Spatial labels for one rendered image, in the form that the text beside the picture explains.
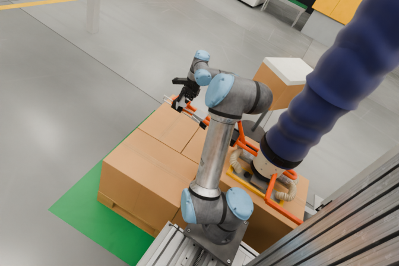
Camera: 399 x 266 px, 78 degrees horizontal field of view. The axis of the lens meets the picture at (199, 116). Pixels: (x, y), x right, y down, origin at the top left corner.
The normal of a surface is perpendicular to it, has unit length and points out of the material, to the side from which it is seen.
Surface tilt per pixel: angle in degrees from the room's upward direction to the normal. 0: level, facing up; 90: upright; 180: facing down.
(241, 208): 7
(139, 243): 0
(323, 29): 90
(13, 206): 0
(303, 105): 76
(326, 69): 100
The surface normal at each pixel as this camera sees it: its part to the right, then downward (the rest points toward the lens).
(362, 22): -0.80, -0.31
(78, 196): 0.33, -0.70
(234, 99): 0.19, 0.27
